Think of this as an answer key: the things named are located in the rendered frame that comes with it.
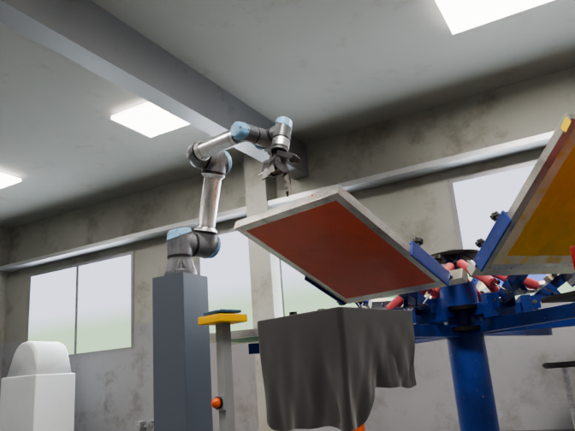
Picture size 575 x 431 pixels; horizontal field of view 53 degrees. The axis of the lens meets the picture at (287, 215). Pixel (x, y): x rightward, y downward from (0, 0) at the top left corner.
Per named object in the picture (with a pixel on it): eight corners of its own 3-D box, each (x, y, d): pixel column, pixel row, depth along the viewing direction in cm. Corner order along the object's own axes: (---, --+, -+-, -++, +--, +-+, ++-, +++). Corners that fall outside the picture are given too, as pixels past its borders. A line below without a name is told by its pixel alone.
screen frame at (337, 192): (337, 192, 210) (339, 184, 212) (234, 228, 249) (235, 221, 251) (447, 284, 254) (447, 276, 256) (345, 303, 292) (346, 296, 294)
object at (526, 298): (499, 312, 261) (494, 286, 265) (361, 331, 313) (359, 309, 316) (562, 316, 319) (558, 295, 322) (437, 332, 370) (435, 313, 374)
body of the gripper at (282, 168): (273, 180, 241) (277, 157, 247) (287, 175, 235) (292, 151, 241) (260, 173, 237) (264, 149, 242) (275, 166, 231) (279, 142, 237)
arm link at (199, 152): (176, 143, 273) (240, 114, 239) (195, 148, 281) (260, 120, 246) (175, 166, 271) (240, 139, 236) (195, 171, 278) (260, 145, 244)
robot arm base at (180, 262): (157, 277, 261) (156, 256, 264) (178, 280, 274) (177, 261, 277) (182, 272, 254) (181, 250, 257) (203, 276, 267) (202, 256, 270)
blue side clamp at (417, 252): (411, 255, 236) (413, 240, 239) (401, 257, 239) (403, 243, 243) (449, 286, 252) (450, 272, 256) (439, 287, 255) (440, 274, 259)
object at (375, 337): (355, 429, 196) (343, 306, 207) (346, 429, 198) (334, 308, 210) (425, 416, 228) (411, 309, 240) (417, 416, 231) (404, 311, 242)
